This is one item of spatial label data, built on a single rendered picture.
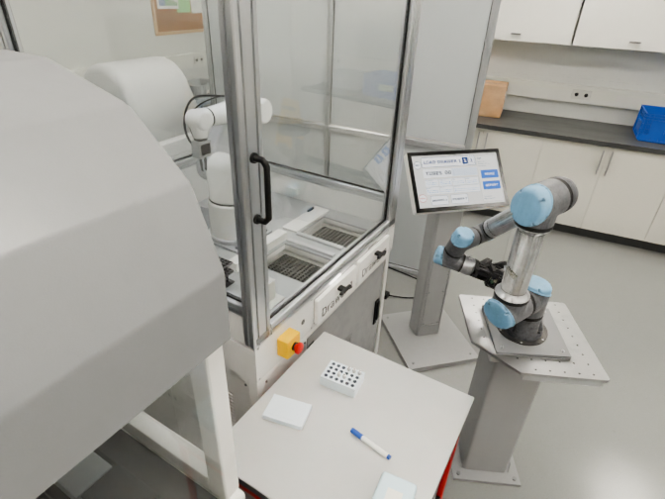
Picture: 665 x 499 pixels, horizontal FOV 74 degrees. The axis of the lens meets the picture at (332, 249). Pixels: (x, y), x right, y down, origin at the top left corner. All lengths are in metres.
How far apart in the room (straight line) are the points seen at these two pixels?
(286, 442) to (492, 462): 1.18
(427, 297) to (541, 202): 1.42
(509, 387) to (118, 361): 1.59
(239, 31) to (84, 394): 0.74
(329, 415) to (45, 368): 1.00
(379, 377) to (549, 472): 1.17
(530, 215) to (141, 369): 1.12
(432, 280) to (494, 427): 0.90
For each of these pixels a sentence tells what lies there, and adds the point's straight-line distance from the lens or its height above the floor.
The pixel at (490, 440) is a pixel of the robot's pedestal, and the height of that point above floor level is 0.23.
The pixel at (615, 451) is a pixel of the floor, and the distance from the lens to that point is 2.74.
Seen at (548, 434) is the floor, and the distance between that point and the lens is 2.65.
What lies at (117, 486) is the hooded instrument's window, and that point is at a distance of 0.80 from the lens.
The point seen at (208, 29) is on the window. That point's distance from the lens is 1.09.
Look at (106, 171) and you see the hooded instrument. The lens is 0.65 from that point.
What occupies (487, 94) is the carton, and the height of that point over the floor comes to 1.10.
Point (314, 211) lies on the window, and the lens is 1.44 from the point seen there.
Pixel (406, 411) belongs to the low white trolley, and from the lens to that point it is 1.49.
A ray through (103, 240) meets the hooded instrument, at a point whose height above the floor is 1.62.
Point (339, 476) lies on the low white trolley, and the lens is 1.34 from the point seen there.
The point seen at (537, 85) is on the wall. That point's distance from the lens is 4.89.
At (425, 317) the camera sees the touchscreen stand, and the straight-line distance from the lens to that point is 2.79.
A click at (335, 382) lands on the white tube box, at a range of 1.49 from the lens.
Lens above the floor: 1.89
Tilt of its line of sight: 31 degrees down
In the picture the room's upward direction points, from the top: 3 degrees clockwise
